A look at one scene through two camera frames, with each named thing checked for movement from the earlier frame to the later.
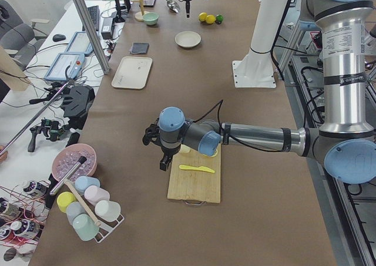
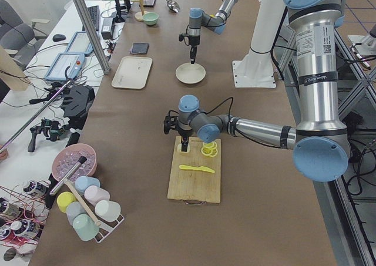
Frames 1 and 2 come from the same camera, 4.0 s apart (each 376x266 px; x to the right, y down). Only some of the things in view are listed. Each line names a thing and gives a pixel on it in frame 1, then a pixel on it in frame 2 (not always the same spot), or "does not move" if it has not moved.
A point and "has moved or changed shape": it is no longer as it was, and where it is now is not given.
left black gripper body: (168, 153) → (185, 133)
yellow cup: (64, 199) does not move
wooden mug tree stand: (139, 15) does not move
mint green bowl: (150, 18) does not move
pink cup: (95, 194) does not move
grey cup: (73, 209) does not move
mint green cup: (85, 226) does not move
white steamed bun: (184, 149) does not move
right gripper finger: (188, 9) → (194, 54)
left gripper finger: (163, 164) → (184, 144)
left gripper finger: (169, 160) → (187, 143)
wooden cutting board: (195, 177) does not move
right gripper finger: (187, 8) → (192, 55)
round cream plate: (187, 39) has moved or changed shape
